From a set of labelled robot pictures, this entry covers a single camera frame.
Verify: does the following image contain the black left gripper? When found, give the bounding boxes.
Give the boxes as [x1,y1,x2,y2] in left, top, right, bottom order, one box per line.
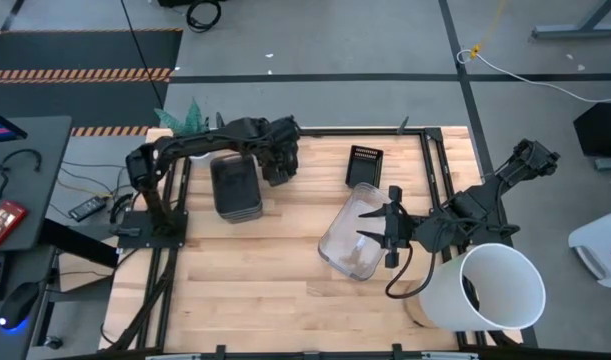
[254,115,302,187]

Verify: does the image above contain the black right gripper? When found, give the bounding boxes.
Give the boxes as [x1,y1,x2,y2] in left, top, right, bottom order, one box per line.
[356,185,439,269]

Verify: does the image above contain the black mesh basket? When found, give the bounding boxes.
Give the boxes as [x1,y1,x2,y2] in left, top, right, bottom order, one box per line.
[344,144,385,189]

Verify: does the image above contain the white plant pot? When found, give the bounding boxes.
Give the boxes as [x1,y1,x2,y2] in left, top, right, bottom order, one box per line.
[189,152,214,170]

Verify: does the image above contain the white cylindrical bucket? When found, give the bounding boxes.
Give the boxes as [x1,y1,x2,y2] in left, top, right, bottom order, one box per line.
[418,243,547,334]

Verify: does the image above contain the green artificial plant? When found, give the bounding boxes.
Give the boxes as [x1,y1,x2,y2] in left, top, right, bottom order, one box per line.
[153,98,210,137]

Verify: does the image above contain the black power adapter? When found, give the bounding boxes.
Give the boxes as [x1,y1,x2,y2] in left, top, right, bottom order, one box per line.
[67,195,109,223]

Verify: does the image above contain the black desk leg bar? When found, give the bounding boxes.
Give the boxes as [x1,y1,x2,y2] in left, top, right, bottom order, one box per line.
[37,218,121,269]

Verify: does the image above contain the white plastic object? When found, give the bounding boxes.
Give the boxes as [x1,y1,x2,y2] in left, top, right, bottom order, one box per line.
[568,207,611,290]

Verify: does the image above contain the black box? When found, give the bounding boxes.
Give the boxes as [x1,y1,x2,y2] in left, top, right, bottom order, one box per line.
[573,102,611,159]

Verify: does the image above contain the dark grey desk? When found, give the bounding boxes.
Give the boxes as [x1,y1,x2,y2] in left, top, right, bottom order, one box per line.
[0,115,74,253]

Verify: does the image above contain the black hazard-striped floor mat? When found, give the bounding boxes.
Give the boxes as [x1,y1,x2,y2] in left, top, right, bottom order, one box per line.
[0,28,185,137]

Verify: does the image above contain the grey metal table leg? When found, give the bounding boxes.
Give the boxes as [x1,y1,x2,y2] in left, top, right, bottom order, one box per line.
[531,0,611,41]

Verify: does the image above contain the red smartphone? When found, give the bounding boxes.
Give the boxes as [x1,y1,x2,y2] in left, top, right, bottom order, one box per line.
[0,200,28,259]

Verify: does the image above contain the computer monitor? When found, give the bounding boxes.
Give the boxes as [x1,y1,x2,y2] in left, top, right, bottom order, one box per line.
[0,105,29,145]

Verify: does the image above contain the black computer mouse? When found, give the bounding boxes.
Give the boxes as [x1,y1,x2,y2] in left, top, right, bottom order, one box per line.
[0,282,40,331]

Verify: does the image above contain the black aluminium table frame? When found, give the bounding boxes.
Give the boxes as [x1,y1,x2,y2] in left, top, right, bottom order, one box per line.
[107,127,524,360]

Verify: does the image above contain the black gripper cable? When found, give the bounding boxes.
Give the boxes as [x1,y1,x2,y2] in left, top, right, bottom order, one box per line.
[384,239,439,300]

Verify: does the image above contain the coiled black cable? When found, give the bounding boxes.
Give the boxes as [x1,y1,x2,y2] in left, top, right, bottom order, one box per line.
[185,0,223,34]

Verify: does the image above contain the thin black floor cable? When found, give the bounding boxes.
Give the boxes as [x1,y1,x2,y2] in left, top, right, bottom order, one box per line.
[119,0,165,109]

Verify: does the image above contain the loose floor wires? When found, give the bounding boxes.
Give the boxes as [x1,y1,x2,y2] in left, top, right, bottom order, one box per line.
[54,159,139,201]

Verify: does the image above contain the white floor cable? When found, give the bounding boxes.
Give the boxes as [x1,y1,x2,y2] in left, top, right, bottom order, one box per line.
[456,48,611,104]

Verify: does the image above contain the yellow cable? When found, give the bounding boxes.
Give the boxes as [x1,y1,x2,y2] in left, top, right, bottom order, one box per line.
[468,0,509,59]

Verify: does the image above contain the black headset cable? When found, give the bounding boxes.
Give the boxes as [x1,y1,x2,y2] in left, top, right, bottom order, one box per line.
[0,148,43,206]

